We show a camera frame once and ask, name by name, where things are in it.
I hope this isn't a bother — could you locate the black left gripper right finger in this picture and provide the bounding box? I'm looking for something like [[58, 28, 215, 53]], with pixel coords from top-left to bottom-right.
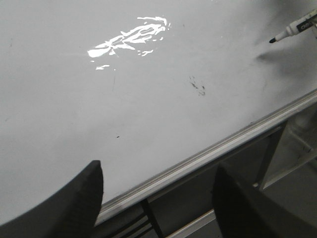
[[212, 166, 317, 238]]

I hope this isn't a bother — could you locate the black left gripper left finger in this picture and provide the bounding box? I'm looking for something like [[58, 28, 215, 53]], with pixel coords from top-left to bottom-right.
[[0, 160, 103, 238]]

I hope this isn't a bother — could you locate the black whiteboard marker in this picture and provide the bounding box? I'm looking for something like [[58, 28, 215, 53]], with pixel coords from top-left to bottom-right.
[[269, 8, 317, 44]]

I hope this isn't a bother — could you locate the dark cabinet panel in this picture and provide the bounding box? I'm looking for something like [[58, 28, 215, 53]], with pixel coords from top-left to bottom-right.
[[91, 123, 285, 238]]

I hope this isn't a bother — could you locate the white whiteboard with frame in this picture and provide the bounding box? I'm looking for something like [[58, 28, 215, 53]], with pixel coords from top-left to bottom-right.
[[0, 0, 317, 223]]

